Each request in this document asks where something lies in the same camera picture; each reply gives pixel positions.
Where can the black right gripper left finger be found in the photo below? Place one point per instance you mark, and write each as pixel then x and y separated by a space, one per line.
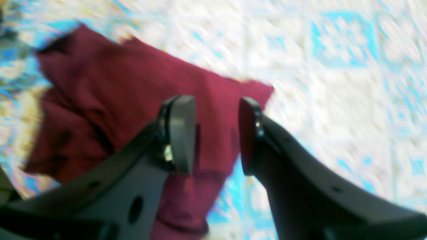
pixel 118 199

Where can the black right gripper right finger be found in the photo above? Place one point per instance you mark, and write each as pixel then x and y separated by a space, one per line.
pixel 309 201

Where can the dark red t-shirt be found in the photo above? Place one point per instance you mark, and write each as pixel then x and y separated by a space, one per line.
pixel 103 93

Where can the patterned colourful tablecloth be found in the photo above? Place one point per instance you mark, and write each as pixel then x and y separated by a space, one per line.
pixel 349 75

